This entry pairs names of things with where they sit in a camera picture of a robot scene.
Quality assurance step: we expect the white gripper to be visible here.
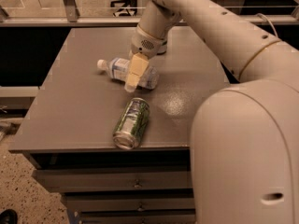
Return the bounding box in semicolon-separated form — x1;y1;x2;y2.
124;26;164;92

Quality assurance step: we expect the clear plastic water bottle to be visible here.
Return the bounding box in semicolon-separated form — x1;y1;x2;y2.
97;58;159;90

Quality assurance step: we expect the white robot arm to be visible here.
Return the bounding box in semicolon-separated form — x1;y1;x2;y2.
125;0;299;224

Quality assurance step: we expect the upright green soda can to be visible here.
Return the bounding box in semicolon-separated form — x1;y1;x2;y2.
157;40;167;55

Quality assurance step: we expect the lying green soda can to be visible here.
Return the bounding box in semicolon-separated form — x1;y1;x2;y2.
112;98;150;150

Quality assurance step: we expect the black office chair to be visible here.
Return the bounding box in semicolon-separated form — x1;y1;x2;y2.
110;0;137;17

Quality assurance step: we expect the grey drawer cabinet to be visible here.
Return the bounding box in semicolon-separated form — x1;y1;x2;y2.
9;27;228;224

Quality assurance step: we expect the black shoe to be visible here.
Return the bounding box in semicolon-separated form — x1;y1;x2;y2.
0;209;18;224

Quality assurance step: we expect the metal railing frame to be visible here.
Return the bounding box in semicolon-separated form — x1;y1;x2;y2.
0;0;298;27

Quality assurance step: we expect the white cable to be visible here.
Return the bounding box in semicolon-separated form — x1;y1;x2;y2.
255;12;279;39

